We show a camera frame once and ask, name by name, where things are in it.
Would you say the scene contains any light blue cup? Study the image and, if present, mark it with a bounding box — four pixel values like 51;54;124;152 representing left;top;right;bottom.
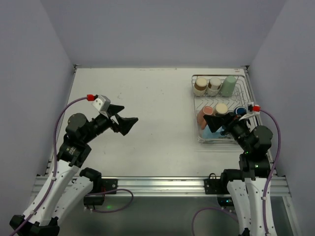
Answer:
201;125;227;139

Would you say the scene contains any pink dotted mug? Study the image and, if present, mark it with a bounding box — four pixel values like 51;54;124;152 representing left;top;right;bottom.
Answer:
196;106;214;130

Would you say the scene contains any brown white cup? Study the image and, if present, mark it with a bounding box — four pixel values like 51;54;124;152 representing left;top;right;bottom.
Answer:
206;77;221;96
193;77;208;96
213;103;228;116

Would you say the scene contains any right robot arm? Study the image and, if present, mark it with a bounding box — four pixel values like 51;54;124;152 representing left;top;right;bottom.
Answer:
204;113;277;236

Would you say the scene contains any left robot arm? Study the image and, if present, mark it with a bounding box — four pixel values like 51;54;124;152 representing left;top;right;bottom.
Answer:
10;105;138;236

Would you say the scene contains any dark blue mug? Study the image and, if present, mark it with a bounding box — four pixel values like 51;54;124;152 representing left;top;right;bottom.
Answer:
234;106;247;116

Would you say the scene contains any mint green tumbler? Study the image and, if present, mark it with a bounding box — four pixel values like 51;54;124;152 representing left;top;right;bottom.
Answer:
220;75;237;97

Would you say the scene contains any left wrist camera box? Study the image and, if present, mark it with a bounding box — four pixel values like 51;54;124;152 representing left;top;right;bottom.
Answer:
92;95;111;114

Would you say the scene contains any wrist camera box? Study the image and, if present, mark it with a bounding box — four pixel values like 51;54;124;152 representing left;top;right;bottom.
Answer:
92;95;111;114
239;102;261;120

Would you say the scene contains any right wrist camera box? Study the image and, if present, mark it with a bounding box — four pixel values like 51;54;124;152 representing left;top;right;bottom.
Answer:
239;102;261;120

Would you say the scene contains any wire dish rack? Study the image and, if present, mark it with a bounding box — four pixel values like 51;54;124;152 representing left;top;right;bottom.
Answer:
191;74;258;143

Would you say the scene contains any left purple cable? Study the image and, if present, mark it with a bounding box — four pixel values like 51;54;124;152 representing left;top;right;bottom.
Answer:
7;94;97;236

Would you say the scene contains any purple cable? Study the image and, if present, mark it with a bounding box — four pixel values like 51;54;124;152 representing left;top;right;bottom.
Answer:
191;105;283;236
7;94;97;236

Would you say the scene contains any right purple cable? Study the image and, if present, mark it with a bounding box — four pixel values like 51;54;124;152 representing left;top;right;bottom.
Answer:
191;105;283;236

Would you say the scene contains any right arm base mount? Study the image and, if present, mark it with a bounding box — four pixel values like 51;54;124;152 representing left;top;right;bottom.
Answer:
204;173;234;208

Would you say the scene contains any aluminium front rail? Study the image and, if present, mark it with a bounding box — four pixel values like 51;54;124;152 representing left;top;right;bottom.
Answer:
31;176;291;198

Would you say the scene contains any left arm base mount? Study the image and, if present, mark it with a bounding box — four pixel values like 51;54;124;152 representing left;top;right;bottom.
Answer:
83;178;118;209

